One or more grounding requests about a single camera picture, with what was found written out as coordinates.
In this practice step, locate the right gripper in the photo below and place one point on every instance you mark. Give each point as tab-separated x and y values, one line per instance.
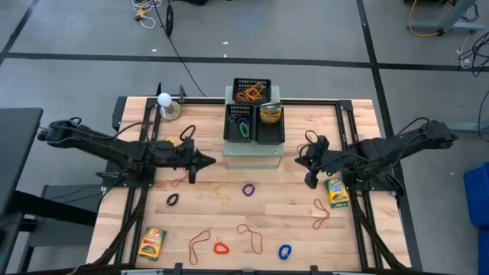
330	160

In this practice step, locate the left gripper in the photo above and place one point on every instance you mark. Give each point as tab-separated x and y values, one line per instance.
187	160

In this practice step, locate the black slotted plastic basket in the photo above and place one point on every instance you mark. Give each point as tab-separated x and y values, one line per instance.
271	133
231	135
267	100

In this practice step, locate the black rubber band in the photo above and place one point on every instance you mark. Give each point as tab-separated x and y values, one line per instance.
167	200

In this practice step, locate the yellow rubber band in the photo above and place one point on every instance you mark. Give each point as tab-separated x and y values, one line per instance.
248	97
255	91
223	198

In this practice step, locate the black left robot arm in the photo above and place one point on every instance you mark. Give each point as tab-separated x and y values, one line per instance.
111	147

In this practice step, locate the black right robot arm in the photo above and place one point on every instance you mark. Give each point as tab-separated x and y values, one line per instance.
382	151

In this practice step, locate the black desk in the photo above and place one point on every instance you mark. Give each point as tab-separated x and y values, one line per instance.
17	153

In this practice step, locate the grey desk foot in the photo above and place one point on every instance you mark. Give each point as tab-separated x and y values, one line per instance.
458	26

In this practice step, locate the purple rubber band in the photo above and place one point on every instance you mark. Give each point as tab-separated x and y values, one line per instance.
243	189

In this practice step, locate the pale green perforated metal riser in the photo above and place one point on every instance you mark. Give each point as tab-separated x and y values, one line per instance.
252	151

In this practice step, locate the black table clamp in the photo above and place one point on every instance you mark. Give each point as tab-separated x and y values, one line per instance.
182	95
159	91

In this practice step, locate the white bulb wooden base lamp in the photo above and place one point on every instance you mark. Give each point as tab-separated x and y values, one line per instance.
164	99

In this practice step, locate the silver aluminium bar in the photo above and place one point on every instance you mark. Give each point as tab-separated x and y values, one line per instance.
353	273
143	272

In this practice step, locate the black ball knob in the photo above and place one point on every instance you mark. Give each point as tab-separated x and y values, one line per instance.
41	136

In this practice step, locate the blue plastic bin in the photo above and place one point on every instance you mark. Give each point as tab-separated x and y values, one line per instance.
477	195
484	252

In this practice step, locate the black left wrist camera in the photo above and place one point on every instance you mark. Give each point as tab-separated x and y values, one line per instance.
189	145

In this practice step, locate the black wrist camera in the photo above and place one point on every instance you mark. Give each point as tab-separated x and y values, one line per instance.
322	144
189	145

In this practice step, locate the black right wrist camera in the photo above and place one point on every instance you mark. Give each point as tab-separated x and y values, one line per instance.
322	144

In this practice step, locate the black frame bracket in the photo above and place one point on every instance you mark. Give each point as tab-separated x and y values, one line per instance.
395	185

